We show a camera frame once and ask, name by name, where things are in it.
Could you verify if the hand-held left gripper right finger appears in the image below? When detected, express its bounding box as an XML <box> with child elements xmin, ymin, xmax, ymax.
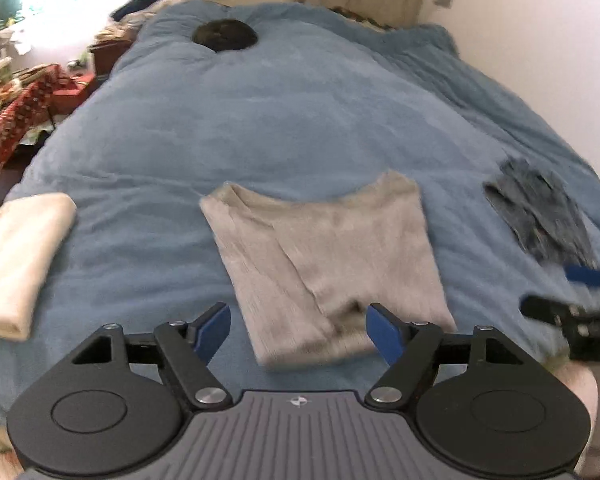
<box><xmin>365</xmin><ymin>302</ymin><xmax>533</xmax><ymax>406</ymax></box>

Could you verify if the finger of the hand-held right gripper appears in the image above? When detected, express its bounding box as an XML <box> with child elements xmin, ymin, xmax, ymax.
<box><xmin>562</xmin><ymin>265</ymin><xmax>600</xmax><ymax>292</ymax></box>
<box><xmin>520</xmin><ymin>295</ymin><xmax>588</xmax><ymax>333</ymax></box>

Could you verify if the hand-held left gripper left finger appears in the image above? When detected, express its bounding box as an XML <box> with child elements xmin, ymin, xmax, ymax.
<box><xmin>70</xmin><ymin>301</ymin><xmax>233</xmax><ymax>408</ymax></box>

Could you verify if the dark grey patterned cloth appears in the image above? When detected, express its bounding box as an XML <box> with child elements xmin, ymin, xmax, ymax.
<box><xmin>482</xmin><ymin>157</ymin><xmax>598</xmax><ymax>268</ymax></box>

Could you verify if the grey knit sweater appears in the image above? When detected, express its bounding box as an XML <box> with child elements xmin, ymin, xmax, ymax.
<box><xmin>199</xmin><ymin>170</ymin><xmax>457</xmax><ymax>372</ymax></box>

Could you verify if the cream folded cloth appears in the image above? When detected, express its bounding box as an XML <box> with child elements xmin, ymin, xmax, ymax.
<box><xmin>0</xmin><ymin>193</ymin><xmax>77</xmax><ymax>342</ymax></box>

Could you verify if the blue fleece blanket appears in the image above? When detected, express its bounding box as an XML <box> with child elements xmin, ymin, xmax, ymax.
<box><xmin>0</xmin><ymin>0</ymin><xmax>600</xmax><ymax>456</ymax></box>

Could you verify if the red box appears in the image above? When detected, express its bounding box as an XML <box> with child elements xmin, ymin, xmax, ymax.
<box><xmin>52</xmin><ymin>77</ymin><xmax>98</xmax><ymax>111</ymax></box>

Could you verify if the red patterned tablecloth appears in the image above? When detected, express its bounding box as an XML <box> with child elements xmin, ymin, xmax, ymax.
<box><xmin>0</xmin><ymin>64</ymin><xmax>63</xmax><ymax>201</ymax></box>

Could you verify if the black round patch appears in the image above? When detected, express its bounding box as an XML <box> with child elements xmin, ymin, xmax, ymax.
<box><xmin>191</xmin><ymin>19</ymin><xmax>258</xmax><ymax>54</ymax></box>

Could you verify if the dark bedside box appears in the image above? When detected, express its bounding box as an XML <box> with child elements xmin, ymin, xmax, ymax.
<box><xmin>89</xmin><ymin>40</ymin><xmax>133</xmax><ymax>78</ymax></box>

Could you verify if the colourful patterned cloth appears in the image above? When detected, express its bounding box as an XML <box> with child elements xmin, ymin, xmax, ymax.
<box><xmin>330</xmin><ymin>6</ymin><xmax>396</xmax><ymax>32</ymax></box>

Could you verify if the dark blue cloth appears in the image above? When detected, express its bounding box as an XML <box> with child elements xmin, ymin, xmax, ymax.
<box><xmin>111</xmin><ymin>0</ymin><xmax>166</xmax><ymax>21</ymax></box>

